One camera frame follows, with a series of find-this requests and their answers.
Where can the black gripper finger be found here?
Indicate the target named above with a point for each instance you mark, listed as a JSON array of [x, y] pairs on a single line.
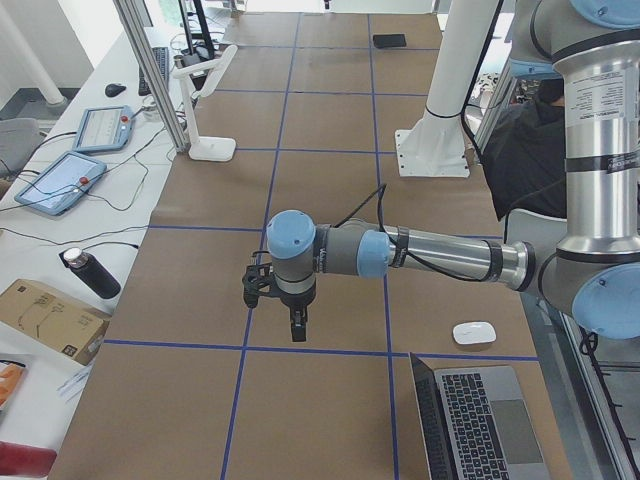
[[298, 325]]

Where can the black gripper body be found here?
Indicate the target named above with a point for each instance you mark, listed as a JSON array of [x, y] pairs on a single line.
[[296, 303]]

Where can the grey laptop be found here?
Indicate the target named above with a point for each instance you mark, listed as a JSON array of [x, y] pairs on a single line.
[[475, 423]]

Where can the black mouse pad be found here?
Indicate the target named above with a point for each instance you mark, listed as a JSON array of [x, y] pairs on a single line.
[[389, 41]]

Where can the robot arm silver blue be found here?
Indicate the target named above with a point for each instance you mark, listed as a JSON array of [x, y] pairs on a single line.
[[592, 273]]

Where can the white computer mouse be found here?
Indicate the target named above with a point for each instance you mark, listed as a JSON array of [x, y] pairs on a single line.
[[475, 332]]

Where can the black computer mouse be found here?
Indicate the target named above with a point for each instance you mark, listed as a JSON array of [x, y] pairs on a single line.
[[114, 89]]

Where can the black water bottle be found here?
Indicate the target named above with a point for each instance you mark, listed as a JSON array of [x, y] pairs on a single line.
[[91, 272]]

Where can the white chair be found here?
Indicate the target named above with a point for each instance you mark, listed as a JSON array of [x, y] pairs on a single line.
[[540, 231]]

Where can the upper blue teach pendant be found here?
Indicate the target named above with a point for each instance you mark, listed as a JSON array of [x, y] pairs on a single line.
[[104, 129]]

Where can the blue teach pendant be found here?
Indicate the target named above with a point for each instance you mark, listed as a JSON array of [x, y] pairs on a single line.
[[61, 185], [104, 129]]

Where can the person in black hoodie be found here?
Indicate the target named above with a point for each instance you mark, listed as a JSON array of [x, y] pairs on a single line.
[[524, 159]]

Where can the brown cardboard box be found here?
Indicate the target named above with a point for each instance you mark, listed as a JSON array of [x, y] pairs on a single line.
[[63, 323]]

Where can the lower blue teach pendant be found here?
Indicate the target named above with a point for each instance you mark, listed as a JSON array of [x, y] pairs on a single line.
[[61, 185]]

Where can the aluminium frame post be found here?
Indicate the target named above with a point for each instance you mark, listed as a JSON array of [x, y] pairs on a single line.
[[132, 23]]

